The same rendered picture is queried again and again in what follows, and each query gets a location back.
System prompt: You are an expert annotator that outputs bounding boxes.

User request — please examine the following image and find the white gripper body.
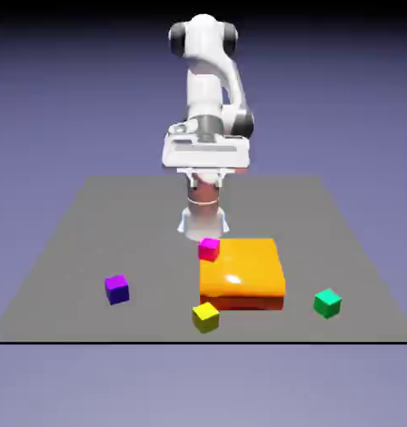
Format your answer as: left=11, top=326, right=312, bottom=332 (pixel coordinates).
left=161, top=133, right=251, bottom=175

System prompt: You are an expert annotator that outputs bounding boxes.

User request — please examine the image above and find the small pink cube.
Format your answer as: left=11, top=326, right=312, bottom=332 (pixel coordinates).
left=198, top=237, right=221, bottom=263

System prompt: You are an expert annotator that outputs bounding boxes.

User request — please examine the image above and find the small purple cube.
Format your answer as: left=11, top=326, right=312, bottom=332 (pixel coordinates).
left=103, top=274, right=130, bottom=306

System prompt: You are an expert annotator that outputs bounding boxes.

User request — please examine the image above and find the small yellow cube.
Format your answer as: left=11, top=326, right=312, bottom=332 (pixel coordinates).
left=191, top=301, right=220, bottom=334

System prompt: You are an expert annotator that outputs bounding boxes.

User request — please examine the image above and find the small green cube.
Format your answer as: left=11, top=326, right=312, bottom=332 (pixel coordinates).
left=312, top=288, right=343, bottom=320

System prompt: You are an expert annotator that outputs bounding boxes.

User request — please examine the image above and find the large orange box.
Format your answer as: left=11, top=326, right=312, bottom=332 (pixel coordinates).
left=198, top=237, right=287, bottom=312

